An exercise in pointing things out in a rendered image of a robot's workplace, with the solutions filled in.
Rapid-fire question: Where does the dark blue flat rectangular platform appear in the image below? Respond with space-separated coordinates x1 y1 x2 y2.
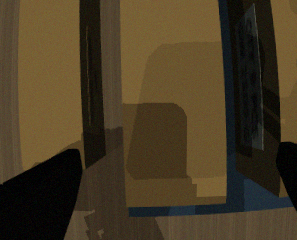
129 0 294 217

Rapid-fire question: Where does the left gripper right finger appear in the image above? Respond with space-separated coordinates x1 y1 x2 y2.
276 142 297 211

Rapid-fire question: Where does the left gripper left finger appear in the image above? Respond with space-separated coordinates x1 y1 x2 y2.
0 149 83 240

